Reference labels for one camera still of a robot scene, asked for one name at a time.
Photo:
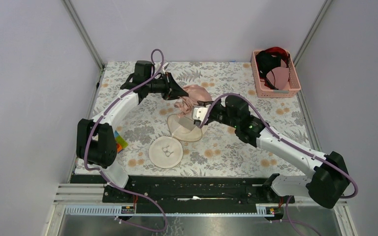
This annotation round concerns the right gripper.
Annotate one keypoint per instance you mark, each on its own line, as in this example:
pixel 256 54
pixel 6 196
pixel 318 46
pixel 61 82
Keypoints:
pixel 218 103

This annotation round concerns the black and red bra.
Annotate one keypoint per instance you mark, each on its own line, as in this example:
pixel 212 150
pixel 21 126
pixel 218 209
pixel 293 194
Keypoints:
pixel 273 67

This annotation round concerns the colourful toy block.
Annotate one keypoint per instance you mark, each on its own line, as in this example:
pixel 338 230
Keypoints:
pixel 121 143

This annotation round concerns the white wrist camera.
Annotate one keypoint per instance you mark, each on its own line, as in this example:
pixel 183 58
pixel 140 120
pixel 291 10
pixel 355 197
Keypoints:
pixel 199 114
pixel 164 67

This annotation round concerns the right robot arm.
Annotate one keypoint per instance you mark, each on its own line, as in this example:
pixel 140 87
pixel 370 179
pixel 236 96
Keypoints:
pixel 325 177

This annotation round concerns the left aluminium corner post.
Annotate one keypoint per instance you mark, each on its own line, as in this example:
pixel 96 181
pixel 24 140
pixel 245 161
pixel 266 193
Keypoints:
pixel 73 14

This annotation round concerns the floral tablecloth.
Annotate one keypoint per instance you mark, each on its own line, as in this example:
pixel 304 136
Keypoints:
pixel 219 153

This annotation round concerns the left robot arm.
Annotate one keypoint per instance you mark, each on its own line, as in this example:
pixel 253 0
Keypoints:
pixel 96 144

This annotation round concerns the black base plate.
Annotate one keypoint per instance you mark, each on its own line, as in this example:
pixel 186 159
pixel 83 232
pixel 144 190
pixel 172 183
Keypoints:
pixel 190 195

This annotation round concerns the right aluminium corner post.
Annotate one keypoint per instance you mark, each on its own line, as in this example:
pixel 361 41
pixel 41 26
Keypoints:
pixel 316 23

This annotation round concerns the aluminium corner post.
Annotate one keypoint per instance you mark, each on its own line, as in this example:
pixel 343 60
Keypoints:
pixel 73 14
pixel 316 23

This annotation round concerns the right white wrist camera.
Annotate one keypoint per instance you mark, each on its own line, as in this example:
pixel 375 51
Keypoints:
pixel 199 114

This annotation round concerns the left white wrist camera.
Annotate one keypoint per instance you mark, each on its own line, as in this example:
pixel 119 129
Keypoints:
pixel 164 67

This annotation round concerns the aluminium front rail frame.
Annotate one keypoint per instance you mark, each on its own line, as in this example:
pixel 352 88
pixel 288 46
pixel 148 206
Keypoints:
pixel 89 210

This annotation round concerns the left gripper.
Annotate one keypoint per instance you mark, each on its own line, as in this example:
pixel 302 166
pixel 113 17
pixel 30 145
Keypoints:
pixel 172 89

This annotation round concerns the white mesh laundry bag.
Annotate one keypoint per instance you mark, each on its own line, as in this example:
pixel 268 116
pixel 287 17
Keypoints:
pixel 167 151

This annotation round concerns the peach satin lace bra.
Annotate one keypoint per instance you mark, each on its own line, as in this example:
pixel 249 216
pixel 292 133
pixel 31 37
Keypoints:
pixel 195 93

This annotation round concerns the pink plastic basket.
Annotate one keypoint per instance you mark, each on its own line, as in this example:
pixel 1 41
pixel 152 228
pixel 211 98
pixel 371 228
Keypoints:
pixel 290 90

